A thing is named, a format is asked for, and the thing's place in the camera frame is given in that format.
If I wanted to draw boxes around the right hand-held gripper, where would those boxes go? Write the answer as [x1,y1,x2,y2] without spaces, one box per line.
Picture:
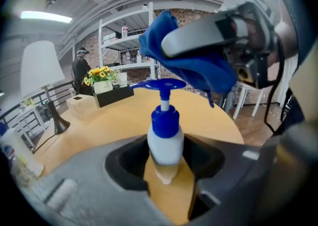
[160,0,279,58]

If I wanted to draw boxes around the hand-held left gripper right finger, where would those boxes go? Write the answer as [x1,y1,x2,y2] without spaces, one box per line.
[183,123,316,226]

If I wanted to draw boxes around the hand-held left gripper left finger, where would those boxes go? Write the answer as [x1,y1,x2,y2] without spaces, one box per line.
[32,134,172,226]

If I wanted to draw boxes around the blue cloth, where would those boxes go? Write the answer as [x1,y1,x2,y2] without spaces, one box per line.
[138,9,238,108]

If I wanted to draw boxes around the person's right hand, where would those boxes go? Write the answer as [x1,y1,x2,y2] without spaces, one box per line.
[248,20,270,53]

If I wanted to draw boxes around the white metal shelf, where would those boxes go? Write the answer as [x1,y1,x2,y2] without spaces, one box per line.
[98,1,161,81]

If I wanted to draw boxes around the wooden tissue box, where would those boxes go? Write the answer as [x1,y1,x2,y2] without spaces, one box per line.
[66,94,97,121]

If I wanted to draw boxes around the white flat box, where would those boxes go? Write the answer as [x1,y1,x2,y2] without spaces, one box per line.
[103,32,122,43]

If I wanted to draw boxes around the white paper cup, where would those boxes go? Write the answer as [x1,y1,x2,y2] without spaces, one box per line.
[116,72,128,88]

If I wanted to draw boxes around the black tray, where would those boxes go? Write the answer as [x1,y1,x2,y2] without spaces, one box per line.
[95,84,135,108]

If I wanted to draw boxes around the person's dark blue clothing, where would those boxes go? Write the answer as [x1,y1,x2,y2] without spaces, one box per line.
[279,88,306,134]

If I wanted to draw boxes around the white side table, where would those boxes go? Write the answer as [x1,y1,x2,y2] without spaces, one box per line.
[18,105,49,146]

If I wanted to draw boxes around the sunflowers in white pot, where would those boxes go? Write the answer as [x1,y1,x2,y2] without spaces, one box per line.
[83,66,119,94]

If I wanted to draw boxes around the black railing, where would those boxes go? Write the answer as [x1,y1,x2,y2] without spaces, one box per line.
[0,80,75,151]

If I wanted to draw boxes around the yellow artificial flowers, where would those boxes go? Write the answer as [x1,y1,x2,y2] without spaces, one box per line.
[22,97,37,108]

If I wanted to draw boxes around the white table lamp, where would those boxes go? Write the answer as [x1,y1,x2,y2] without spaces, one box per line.
[20,40,71,135]

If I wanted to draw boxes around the long ceiling light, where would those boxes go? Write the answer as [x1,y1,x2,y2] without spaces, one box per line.
[21,10,73,24]

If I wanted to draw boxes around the black lamp cable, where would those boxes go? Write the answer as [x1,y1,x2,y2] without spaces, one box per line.
[33,130,60,153]

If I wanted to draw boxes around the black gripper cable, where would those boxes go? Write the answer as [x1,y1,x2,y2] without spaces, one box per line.
[263,37,285,134]

